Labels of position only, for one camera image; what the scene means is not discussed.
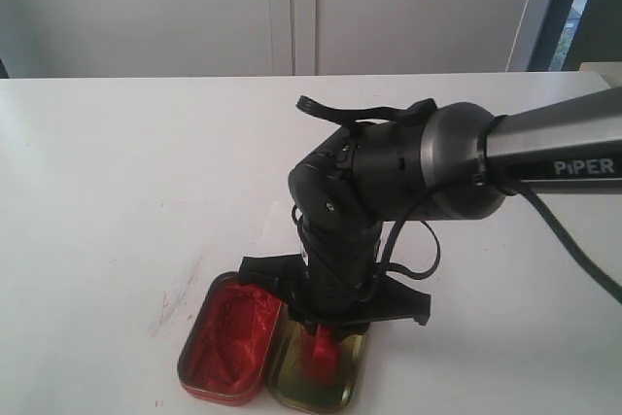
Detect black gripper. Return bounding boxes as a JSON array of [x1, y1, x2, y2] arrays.
[[238, 220, 432, 342]]

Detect red stamp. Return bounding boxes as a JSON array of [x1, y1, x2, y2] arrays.
[[311, 326, 340, 371]]

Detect red ink pad tin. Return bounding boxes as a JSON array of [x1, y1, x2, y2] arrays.
[[177, 271, 282, 406]]

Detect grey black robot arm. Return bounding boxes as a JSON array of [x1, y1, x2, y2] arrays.
[[238, 88, 621, 339]]

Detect gold tin lid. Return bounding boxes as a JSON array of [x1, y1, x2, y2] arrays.
[[265, 320, 366, 414]]

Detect white paper sheet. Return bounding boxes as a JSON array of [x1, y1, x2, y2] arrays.
[[239, 202, 383, 293]]

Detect white cabinet doors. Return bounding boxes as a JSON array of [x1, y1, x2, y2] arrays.
[[1, 0, 550, 78]]

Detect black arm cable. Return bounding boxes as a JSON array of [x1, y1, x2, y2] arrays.
[[289, 94, 622, 304]]

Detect dark window frame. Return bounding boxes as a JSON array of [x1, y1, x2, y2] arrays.
[[527, 0, 621, 72]]

